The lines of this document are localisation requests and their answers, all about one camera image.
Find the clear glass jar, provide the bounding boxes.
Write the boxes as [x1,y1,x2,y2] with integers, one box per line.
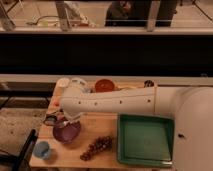
[70,77,90,92]

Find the light blue cup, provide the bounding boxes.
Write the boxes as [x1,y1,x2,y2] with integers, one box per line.
[33,141,51,159]

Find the green square tray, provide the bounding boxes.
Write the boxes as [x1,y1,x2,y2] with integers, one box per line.
[117,114,174,168]

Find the orange bowl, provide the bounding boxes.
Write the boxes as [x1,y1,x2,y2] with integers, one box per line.
[95,79,115,92]

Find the bunch of red grapes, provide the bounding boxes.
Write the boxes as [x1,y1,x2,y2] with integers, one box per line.
[80,136,112,161]

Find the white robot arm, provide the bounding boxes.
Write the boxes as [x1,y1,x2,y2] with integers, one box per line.
[55,87,213,171]

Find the black chair back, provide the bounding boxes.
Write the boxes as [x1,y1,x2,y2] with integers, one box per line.
[12,129,37,171]

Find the small dark round object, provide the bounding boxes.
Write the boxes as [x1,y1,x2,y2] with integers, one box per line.
[144,80,154,87]

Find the purple bowl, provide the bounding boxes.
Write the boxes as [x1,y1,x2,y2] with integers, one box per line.
[53,119,81,143]

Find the white cup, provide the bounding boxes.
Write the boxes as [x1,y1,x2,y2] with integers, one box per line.
[56,78,70,88]

